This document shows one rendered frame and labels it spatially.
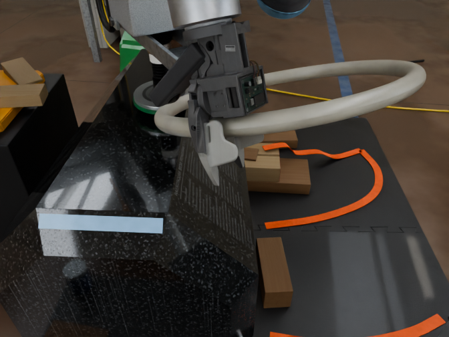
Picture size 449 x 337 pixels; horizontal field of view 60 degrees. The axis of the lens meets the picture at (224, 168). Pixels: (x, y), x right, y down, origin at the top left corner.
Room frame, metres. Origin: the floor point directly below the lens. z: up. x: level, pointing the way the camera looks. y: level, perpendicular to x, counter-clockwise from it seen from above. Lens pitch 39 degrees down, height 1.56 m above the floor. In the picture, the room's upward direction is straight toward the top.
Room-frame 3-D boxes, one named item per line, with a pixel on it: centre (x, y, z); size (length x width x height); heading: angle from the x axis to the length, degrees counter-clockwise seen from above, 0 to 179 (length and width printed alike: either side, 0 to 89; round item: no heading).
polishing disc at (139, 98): (1.24, 0.21, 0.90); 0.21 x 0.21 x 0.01
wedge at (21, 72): (1.62, 0.91, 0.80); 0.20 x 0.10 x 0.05; 43
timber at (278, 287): (1.09, -0.22, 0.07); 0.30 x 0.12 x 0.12; 4
